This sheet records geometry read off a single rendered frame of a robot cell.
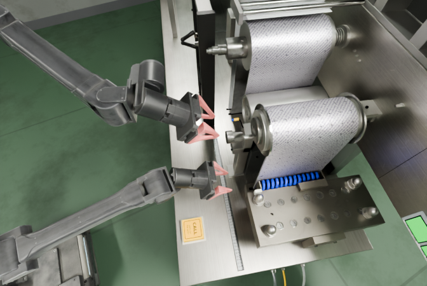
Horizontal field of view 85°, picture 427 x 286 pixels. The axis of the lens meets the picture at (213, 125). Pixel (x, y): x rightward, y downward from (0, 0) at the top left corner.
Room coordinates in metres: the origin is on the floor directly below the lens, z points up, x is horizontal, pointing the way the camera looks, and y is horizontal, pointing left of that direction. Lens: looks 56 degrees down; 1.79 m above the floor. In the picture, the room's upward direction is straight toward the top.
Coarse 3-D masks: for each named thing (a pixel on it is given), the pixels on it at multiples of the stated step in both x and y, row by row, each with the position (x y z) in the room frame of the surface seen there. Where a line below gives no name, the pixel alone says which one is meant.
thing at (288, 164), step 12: (276, 156) 0.29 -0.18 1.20; (288, 156) 0.30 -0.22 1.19; (300, 156) 0.30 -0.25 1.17; (312, 156) 0.31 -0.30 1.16; (324, 156) 0.32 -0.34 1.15; (264, 168) 0.29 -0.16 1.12; (276, 168) 0.30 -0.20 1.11; (288, 168) 0.30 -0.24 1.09; (300, 168) 0.31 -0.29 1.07; (312, 168) 0.32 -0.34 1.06
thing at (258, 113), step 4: (356, 108) 0.38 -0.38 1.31; (256, 112) 0.38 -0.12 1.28; (260, 112) 0.37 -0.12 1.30; (252, 116) 0.40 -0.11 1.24; (256, 116) 0.38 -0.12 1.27; (260, 116) 0.36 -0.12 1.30; (264, 116) 0.35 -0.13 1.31; (260, 120) 0.35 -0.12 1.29; (264, 120) 0.34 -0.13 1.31; (264, 124) 0.33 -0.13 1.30; (264, 128) 0.32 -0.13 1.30; (264, 132) 0.31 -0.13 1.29; (356, 132) 0.33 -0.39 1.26; (264, 136) 0.31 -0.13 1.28; (268, 136) 0.31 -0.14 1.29; (264, 140) 0.30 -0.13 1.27; (268, 140) 0.30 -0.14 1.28; (260, 144) 0.31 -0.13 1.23; (264, 144) 0.29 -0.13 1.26; (260, 148) 0.31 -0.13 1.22; (264, 148) 0.29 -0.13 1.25
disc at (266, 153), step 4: (260, 104) 0.39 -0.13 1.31; (256, 108) 0.41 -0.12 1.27; (260, 108) 0.39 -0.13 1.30; (264, 108) 0.37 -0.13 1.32; (264, 112) 0.36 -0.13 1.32; (268, 116) 0.34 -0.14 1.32; (268, 120) 0.33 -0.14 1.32; (268, 124) 0.32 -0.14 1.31; (268, 128) 0.32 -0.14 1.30; (268, 132) 0.31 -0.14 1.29; (272, 132) 0.30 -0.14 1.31; (272, 136) 0.30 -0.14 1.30; (272, 140) 0.29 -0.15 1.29; (268, 144) 0.29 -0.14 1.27; (272, 144) 0.28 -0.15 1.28; (268, 148) 0.29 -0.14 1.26; (272, 148) 0.28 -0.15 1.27; (264, 152) 0.30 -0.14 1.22; (268, 152) 0.28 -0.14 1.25
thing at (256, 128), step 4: (252, 120) 0.37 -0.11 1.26; (256, 120) 0.36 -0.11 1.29; (252, 124) 0.37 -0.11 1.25; (256, 124) 0.34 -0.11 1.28; (260, 124) 0.34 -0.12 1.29; (252, 128) 0.36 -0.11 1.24; (256, 128) 0.34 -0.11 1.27; (260, 128) 0.33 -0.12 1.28; (252, 132) 0.35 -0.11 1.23; (256, 132) 0.33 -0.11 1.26; (260, 132) 0.32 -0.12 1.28; (256, 136) 0.33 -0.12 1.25; (260, 136) 0.32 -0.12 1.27; (256, 140) 0.32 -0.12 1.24; (260, 140) 0.31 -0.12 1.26
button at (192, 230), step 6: (186, 222) 0.17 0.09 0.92; (192, 222) 0.17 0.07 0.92; (198, 222) 0.17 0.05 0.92; (186, 228) 0.15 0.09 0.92; (192, 228) 0.15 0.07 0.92; (198, 228) 0.15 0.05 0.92; (186, 234) 0.14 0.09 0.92; (192, 234) 0.14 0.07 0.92; (198, 234) 0.14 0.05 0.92; (186, 240) 0.12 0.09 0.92; (192, 240) 0.12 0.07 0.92
